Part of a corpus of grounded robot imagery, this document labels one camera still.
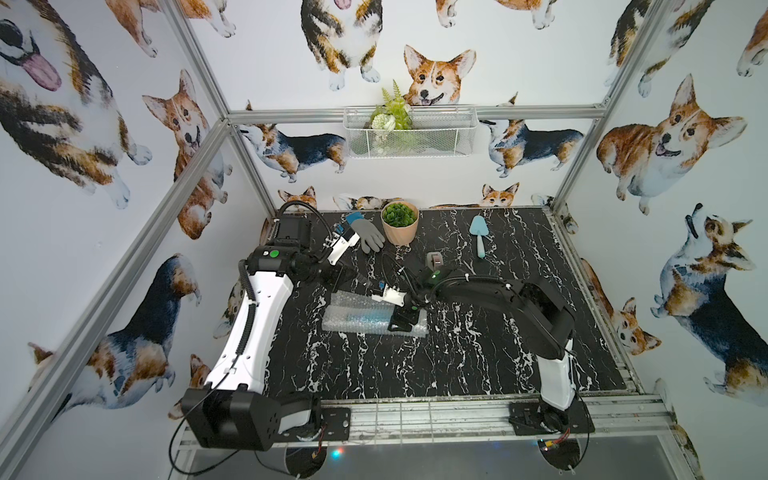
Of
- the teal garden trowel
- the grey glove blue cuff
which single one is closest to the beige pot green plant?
the grey glove blue cuff

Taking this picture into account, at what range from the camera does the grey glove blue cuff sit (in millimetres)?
1110

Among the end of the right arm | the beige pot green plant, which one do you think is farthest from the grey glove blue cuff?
the end of the right arm

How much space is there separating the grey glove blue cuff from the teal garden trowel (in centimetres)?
35

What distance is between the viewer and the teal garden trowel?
3.63ft

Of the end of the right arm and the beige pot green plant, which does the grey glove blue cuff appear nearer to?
the beige pot green plant

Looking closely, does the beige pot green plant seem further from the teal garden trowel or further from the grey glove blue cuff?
the teal garden trowel
